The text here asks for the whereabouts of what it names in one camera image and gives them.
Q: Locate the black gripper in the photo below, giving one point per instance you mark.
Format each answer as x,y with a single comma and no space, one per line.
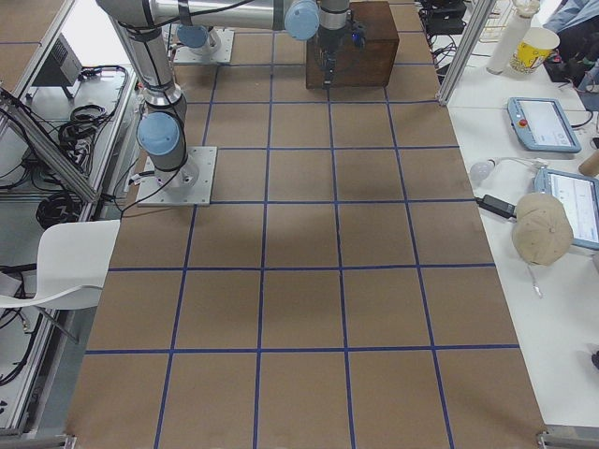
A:
328,44

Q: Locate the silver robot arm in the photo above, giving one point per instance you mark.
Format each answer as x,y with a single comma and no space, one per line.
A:
139,25
199,39

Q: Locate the dark brown wooden cabinet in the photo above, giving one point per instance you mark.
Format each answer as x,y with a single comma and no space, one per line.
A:
368,52

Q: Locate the white light bulb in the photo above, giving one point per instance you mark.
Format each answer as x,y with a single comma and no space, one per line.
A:
481,170

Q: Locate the white cardboard tube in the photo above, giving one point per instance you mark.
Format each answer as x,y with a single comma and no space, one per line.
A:
513,33

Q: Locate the yellow popcorn paper cup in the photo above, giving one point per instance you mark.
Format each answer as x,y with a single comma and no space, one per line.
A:
534,49

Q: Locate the black power adapter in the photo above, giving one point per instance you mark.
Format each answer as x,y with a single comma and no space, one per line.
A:
496,206

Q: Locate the upper blue teach pendant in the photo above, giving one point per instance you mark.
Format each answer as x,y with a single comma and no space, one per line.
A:
540,125

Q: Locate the blue teach pendant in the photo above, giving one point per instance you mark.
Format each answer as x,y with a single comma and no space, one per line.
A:
579,196
540,125

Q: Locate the grey electronics box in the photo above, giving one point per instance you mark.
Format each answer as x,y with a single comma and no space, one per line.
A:
61,69

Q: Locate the beige baseball cap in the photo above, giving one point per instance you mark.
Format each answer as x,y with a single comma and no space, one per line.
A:
542,233

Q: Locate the lower blue teach pendant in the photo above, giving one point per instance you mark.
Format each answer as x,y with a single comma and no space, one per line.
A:
579,196

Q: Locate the white plastic chair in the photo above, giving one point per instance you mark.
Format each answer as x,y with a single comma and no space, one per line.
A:
72,264

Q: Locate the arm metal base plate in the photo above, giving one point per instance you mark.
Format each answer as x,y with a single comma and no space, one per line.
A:
191,186
183,56

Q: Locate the aluminium frame post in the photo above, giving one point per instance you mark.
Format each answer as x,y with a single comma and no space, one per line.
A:
472,32

